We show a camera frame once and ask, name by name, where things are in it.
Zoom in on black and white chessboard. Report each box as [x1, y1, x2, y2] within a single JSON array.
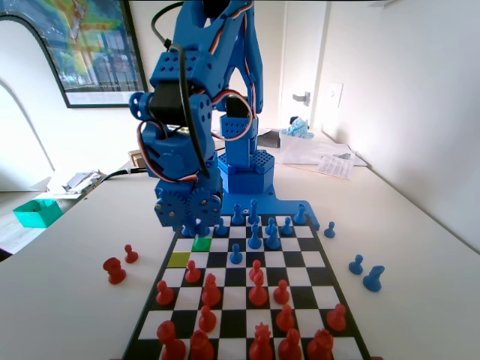
[[121, 213, 372, 360]]

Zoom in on teal plastic box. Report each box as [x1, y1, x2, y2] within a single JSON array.
[[12, 198, 63, 230]]

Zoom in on white papers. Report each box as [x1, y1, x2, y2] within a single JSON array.
[[279, 131, 356, 167]]

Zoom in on dark grey block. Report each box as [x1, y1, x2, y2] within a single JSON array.
[[258, 129, 283, 149]]

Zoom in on blue chess knight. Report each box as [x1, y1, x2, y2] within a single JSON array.
[[362, 265, 386, 293], [265, 226, 281, 252]]

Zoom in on white wall switch plate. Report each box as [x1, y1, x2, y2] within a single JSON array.
[[328, 82, 344, 109]]

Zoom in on red chess queen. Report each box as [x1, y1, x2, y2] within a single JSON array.
[[248, 322, 274, 360]]

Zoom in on blue chess queen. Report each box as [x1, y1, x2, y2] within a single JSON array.
[[247, 198, 262, 226]]

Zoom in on long wooden box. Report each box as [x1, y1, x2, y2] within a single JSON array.
[[127, 148, 146, 169]]

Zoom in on crumpled paper pile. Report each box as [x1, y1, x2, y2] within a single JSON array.
[[61, 168, 109, 197]]

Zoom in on printed paper sheet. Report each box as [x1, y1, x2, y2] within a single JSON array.
[[316, 154, 356, 182]]

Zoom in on blue crumpled cloth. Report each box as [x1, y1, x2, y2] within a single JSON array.
[[286, 115, 314, 140]]

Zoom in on black table cable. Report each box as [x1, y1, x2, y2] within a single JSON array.
[[99, 166, 158, 182]]

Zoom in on white arched frame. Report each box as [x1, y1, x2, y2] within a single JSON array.
[[0, 14, 71, 193]]

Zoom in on white door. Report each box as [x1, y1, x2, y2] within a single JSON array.
[[279, 0, 332, 131]]

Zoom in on black framed map poster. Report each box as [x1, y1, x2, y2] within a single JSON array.
[[0, 0, 153, 110]]

